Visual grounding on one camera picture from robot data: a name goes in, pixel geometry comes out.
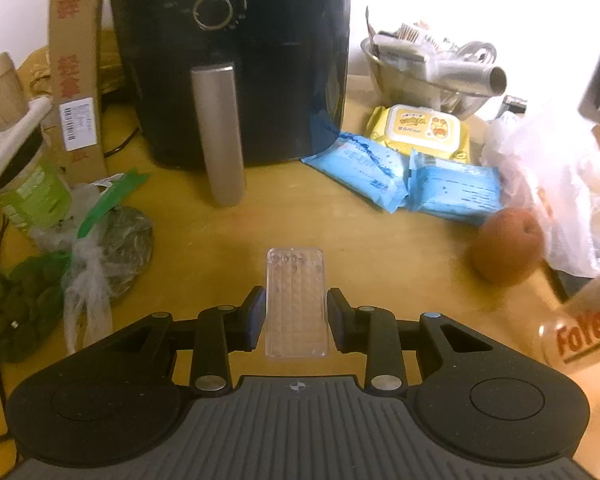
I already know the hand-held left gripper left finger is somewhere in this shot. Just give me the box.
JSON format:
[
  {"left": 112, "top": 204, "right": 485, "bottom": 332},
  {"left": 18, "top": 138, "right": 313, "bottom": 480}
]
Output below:
[{"left": 107, "top": 286, "right": 267, "bottom": 393}]

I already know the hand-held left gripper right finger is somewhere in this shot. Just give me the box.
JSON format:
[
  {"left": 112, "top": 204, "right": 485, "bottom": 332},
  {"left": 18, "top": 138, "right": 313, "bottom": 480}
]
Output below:
[{"left": 326, "top": 287, "right": 501, "bottom": 392}]

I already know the clear plastic case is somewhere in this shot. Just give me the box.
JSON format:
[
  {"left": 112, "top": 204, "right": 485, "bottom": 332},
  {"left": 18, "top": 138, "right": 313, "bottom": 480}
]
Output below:
[{"left": 265, "top": 246, "right": 330, "bottom": 359}]

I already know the clear plastic bag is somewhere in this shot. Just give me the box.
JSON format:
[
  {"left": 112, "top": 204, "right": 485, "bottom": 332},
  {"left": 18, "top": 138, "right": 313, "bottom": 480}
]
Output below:
[{"left": 30, "top": 182, "right": 155, "bottom": 356}]

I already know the blue tissue pack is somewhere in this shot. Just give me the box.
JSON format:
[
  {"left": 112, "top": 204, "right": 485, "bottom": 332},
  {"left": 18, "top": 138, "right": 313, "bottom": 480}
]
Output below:
[
  {"left": 405, "top": 150, "right": 503, "bottom": 226},
  {"left": 301, "top": 131, "right": 412, "bottom": 215}
]

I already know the brown round fruit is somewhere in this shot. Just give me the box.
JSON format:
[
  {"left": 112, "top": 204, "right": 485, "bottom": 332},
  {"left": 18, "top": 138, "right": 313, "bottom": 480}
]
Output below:
[{"left": 470, "top": 208, "right": 546, "bottom": 287}]

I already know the yellow wet wipes pack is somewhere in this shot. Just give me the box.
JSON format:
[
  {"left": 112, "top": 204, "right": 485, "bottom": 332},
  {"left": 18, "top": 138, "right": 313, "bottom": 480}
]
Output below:
[{"left": 365, "top": 104, "right": 473, "bottom": 163}]

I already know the black air fryer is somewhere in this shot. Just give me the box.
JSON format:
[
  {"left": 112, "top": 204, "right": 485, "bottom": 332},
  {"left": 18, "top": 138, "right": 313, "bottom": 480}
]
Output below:
[{"left": 107, "top": 0, "right": 353, "bottom": 207}]

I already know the green bag of dark discs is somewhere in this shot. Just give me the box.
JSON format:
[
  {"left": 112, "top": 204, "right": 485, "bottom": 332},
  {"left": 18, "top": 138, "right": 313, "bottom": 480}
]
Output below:
[{"left": 0, "top": 170, "right": 151, "bottom": 363}]

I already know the clear shaker bottle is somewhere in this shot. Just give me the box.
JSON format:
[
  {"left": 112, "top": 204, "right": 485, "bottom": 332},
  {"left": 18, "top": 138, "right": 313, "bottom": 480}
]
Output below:
[{"left": 537, "top": 270, "right": 600, "bottom": 373}]

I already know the metal bowl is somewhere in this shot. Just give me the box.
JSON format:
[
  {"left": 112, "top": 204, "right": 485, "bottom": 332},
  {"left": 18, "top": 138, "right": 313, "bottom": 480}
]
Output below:
[{"left": 360, "top": 35, "right": 496, "bottom": 116}]

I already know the green labelled can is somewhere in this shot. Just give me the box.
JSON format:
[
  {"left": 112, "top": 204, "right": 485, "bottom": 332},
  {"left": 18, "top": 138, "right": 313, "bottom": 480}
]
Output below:
[{"left": 0, "top": 147, "right": 73, "bottom": 236}]

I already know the white plastic bag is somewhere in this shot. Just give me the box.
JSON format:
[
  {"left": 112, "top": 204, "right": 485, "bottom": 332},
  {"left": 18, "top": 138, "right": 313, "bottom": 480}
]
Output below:
[{"left": 482, "top": 105, "right": 600, "bottom": 278}]

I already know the silver tube tool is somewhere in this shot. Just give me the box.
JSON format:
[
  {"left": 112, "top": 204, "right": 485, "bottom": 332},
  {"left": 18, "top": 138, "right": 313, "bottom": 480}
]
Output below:
[{"left": 375, "top": 42, "right": 508, "bottom": 97}]

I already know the white power strip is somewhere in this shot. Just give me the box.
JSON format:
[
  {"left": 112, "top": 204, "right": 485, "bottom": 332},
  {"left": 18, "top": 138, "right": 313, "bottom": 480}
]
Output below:
[{"left": 0, "top": 97, "right": 53, "bottom": 201}]

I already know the long brown cardboard carton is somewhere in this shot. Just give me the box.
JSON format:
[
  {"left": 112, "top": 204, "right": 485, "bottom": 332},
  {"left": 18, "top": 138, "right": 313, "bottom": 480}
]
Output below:
[{"left": 47, "top": 0, "right": 108, "bottom": 183}]

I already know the brown paper bag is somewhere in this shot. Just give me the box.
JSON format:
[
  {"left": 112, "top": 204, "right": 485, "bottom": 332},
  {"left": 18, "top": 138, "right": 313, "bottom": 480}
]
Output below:
[{"left": 0, "top": 52, "right": 31, "bottom": 128}]

